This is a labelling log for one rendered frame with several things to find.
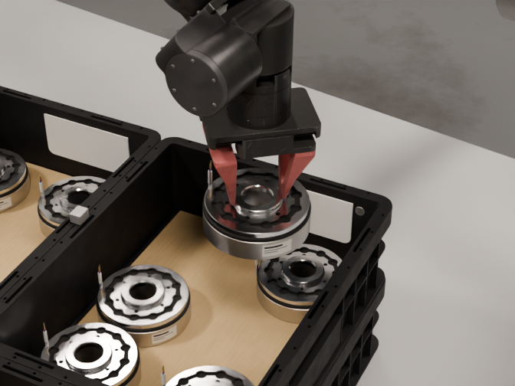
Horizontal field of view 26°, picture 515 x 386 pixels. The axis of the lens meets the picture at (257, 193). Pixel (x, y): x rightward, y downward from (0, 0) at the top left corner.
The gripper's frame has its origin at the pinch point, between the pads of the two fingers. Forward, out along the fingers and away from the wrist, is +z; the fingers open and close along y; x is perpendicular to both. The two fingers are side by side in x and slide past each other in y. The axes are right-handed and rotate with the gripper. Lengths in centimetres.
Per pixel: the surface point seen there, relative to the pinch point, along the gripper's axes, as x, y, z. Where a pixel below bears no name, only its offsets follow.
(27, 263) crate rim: 8.6, -22.6, 13.0
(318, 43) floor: 205, 65, 112
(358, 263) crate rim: 2.1, 11.5, 13.1
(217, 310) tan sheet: 7.7, -2.6, 22.8
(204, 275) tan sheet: 14.0, -3.0, 23.0
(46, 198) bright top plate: 29.1, -20.1, 20.8
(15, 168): 36.4, -23.5, 21.0
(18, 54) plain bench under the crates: 94, -23, 39
